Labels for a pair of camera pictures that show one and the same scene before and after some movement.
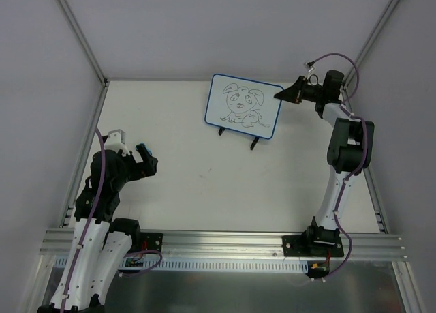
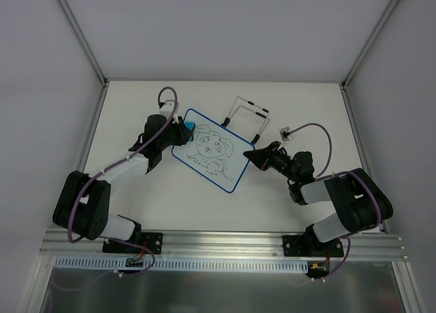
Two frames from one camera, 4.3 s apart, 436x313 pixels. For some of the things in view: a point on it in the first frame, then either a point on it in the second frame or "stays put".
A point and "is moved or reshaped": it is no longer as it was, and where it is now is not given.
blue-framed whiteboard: x=242 y=105 to x=215 y=152
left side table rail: x=84 y=155 stays put
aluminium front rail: x=58 y=243 stays put
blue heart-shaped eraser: x=150 y=151 is moved or reshaped
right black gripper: x=301 y=92 to x=270 y=156
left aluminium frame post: x=80 y=35 stays put
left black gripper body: x=142 y=164 to x=179 y=132
